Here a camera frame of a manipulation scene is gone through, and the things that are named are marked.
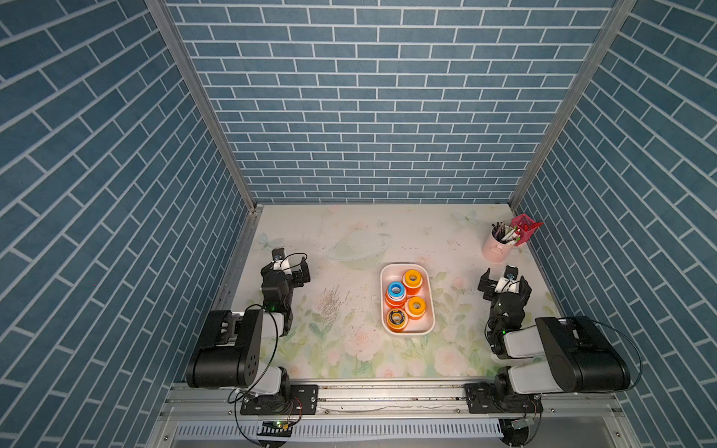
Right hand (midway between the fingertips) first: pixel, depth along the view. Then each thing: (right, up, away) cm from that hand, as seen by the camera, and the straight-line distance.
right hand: (508, 275), depth 87 cm
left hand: (-68, +5, +4) cm, 68 cm away
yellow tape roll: (-30, -3, +4) cm, 30 cm away
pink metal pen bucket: (+1, +7, +10) cm, 12 cm away
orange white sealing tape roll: (-36, -10, +2) cm, 37 cm away
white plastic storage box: (-32, -8, +2) cm, 33 cm away
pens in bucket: (+5, +13, +11) cm, 18 cm away
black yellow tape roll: (-36, -12, -1) cm, 38 cm away
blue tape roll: (-35, -5, +2) cm, 36 cm away
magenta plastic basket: (+12, +15, +12) cm, 23 cm away
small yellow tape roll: (-29, -11, +1) cm, 31 cm away
